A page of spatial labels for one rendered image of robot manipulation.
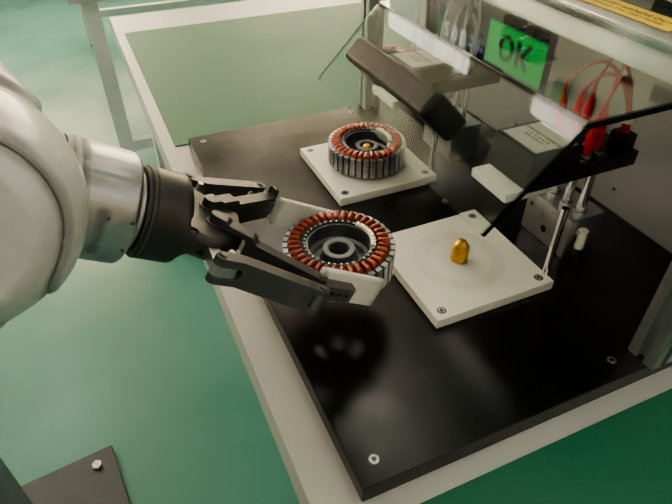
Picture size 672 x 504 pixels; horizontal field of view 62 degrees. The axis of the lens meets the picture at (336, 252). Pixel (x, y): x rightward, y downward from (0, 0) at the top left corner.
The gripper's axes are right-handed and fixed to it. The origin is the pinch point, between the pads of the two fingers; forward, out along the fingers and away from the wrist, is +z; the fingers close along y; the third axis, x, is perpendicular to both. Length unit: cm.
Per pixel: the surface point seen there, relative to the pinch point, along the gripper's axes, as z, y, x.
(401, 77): -10.7, 9.9, 18.9
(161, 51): 2, -91, -10
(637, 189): 36.4, 0.8, 17.9
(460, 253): 15.3, 0.7, 3.5
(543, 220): 26.1, -0.5, 9.9
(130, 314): 19, -91, -87
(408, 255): 12.1, -2.9, -0.1
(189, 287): 35, -96, -77
